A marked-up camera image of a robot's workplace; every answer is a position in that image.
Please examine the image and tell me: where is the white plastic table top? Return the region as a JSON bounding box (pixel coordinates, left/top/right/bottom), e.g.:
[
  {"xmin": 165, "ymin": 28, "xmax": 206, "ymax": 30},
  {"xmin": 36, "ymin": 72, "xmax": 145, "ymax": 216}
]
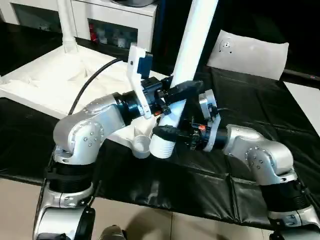
[{"xmin": 0, "ymin": 44, "xmax": 173, "ymax": 160}]

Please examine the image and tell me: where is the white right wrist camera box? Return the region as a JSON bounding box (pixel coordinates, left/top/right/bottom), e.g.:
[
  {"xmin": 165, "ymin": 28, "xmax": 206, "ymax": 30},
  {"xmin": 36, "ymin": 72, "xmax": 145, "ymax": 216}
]
[{"xmin": 198, "ymin": 90, "xmax": 221, "ymax": 151}]

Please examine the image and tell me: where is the white plastic table leg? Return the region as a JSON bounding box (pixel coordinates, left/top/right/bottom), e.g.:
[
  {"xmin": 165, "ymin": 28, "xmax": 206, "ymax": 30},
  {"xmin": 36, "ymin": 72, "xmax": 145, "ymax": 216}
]
[
  {"xmin": 149, "ymin": 0, "xmax": 219, "ymax": 160},
  {"xmin": 56, "ymin": 0, "xmax": 80, "ymax": 57}
]

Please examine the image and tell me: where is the white flat board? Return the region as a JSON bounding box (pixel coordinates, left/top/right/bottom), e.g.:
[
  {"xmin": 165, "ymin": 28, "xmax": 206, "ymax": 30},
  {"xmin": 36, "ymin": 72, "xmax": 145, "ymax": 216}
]
[{"xmin": 283, "ymin": 81, "xmax": 320, "ymax": 137}]

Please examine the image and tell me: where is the white cabinet with glass doors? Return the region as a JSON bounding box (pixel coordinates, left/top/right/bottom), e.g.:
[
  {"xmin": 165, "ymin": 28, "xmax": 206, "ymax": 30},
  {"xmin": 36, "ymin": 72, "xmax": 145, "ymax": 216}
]
[{"xmin": 0, "ymin": 0, "xmax": 161, "ymax": 51}]

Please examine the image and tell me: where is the dark grey robot body part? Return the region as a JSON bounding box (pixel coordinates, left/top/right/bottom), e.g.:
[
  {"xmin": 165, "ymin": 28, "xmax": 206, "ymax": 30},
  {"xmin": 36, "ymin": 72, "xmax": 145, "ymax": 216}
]
[{"xmin": 99, "ymin": 225, "xmax": 129, "ymax": 240}]

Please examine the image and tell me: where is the white plastic bag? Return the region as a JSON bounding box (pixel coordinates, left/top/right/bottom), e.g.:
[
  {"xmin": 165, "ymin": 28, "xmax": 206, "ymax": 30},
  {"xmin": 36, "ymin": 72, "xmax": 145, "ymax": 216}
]
[{"xmin": 206, "ymin": 29, "xmax": 290, "ymax": 81}]

